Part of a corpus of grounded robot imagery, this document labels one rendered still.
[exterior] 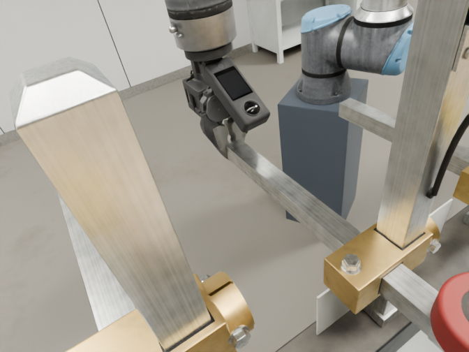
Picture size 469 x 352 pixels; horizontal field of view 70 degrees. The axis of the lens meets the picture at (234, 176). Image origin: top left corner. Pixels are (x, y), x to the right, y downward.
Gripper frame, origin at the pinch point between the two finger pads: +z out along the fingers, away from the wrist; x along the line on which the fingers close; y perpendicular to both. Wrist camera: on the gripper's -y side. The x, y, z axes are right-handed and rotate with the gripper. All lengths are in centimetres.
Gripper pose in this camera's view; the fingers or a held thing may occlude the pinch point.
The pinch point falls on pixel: (234, 156)
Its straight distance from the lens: 61.0
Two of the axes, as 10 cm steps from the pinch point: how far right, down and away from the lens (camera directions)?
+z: 1.4, 7.4, 6.5
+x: -8.4, 4.4, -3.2
